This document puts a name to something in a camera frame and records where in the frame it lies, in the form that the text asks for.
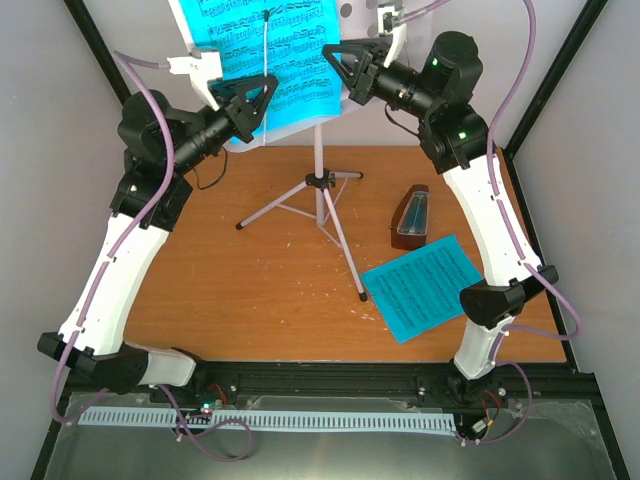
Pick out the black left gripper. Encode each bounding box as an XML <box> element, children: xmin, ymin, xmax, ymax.
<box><xmin>167</xmin><ymin>74</ymin><xmax>279</xmax><ymax>175</ymax></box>

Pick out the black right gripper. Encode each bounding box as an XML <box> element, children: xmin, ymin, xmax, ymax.
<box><xmin>319</xmin><ymin>43</ymin><xmax>437</xmax><ymax>121</ymax></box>

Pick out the white tripod music stand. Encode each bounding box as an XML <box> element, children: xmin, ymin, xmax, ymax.
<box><xmin>170</xmin><ymin>1</ymin><xmax>367</xmax><ymax>301</ymax></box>

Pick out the blue sheet music book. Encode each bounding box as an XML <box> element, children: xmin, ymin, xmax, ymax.
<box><xmin>178</xmin><ymin>1</ymin><xmax>342</xmax><ymax>139</ymax></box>

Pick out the brown wooden metronome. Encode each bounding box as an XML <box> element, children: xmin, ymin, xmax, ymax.
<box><xmin>390</xmin><ymin>184</ymin><xmax>430</xmax><ymax>251</ymax></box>

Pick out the blue sheet music page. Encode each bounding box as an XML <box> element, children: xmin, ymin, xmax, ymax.
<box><xmin>362</xmin><ymin>235</ymin><xmax>482</xmax><ymax>344</ymax></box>

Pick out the clear plastic metronome cover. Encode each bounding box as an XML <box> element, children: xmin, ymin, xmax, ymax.
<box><xmin>396</xmin><ymin>190</ymin><xmax>429</xmax><ymax>237</ymax></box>

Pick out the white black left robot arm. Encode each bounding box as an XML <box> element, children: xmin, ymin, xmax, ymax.
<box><xmin>37</xmin><ymin>74</ymin><xmax>278</xmax><ymax>403</ymax></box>

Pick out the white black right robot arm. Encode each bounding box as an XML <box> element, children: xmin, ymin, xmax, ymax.
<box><xmin>322</xmin><ymin>31</ymin><xmax>558</xmax><ymax>382</ymax></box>

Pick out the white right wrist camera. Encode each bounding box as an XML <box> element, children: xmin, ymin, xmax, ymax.
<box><xmin>376</xmin><ymin>1</ymin><xmax>407</xmax><ymax>68</ymax></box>

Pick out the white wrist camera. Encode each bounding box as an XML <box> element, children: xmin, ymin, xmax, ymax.
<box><xmin>167</xmin><ymin>49</ymin><xmax>223</xmax><ymax>111</ymax></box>
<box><xmin>376</xmin><ymin>1</ymin><xmax>407</xmax><ymax>68</ymax></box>

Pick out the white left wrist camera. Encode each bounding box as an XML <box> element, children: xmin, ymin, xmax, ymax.
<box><xmin>167</xmin><ymin>49</ymin><xmax>223</xmax><ymax>111</ymax></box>

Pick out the black frame post right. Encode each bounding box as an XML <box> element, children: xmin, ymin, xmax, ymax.
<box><xmin>503</xmin><ymin>0</ymin><xmax>612</xmax><ymax>154</ymax></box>

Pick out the black frame post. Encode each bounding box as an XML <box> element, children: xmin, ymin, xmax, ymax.
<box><xmin>30</xmin><ymin>0</ymin><xmax>131</xmax><ymax>479</ymax></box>
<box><xmin>503</xmin><ymin>0</ymin><xmax>612</xmax><ymax>154</ymax></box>

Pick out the light blue slotted cable duct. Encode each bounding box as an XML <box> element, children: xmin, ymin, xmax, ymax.
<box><xmin>78</xmin><ymin>406</ymin><xmax>456</xmax><ymax>436</ymax></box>

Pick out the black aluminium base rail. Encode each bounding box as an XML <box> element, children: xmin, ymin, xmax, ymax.
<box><xmin>64</xmin><ymin>357</ymin><xmax>599</xmax><ymax>414</ymax></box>

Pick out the black frame post left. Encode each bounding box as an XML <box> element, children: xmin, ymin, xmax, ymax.
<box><xmin>30</xmin><ymin>0</ymin><xmax>131</xmax><ymax>479</ymax></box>

